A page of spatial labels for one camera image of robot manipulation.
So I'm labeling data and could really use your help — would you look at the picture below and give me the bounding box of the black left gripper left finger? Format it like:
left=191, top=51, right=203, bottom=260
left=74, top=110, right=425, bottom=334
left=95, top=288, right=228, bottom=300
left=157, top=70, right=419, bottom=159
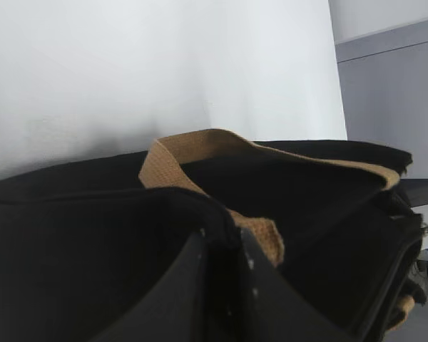
left=88, top=229, right=209, bottom=341

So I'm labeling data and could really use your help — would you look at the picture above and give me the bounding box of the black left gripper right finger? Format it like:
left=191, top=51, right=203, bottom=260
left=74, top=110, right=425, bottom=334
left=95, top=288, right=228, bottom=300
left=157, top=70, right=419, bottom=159
left=231, top=229, right=346, bottom=341

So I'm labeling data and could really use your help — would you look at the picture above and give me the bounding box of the black fabric bag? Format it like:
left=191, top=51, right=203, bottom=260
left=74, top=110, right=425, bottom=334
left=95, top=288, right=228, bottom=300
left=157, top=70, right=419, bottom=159
left=0, top=140, right=427, bottom=341

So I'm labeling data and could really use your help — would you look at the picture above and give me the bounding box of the tan woven bag strap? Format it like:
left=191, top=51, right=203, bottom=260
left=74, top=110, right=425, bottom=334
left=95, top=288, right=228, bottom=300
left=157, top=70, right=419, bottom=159
left=138, top=128, right=417, bottom=331

